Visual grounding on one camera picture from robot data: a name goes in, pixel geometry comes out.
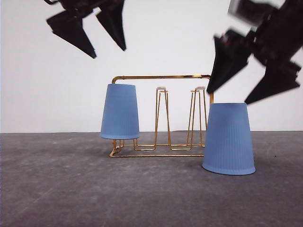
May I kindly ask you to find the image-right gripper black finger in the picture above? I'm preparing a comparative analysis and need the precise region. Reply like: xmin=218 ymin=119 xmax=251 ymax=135
xmin=206 ymin=30 xmax=254 ymax=93
xmin=245 ymin=61 xmax=300 ymax=104

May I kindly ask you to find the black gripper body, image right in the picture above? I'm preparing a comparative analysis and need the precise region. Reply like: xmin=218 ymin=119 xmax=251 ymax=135
xmin=228 ymin=0 xmax=303 ymax=66

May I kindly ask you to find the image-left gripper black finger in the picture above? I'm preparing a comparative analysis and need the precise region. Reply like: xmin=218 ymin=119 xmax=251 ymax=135
xmin=96 ymin=4 xmax=126 ymax=51
xmin=46 ymin=11 xmax=96 ymax=58

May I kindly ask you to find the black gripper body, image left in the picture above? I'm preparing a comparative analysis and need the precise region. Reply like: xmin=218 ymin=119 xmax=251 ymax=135
xmin=44 ymin=0 xmax=119 ymax=16

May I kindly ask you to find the blue ribbed cup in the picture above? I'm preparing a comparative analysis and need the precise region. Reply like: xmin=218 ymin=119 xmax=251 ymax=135
xmin=99 ymin=83 xmax=140 ymax=140
xmin=202 ymin=103 xmax=256 ymax=175

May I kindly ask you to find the gold wire cup rack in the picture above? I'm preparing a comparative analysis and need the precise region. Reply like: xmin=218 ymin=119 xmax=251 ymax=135
xmin=110 ymin=74 xmax=214 ymax=158

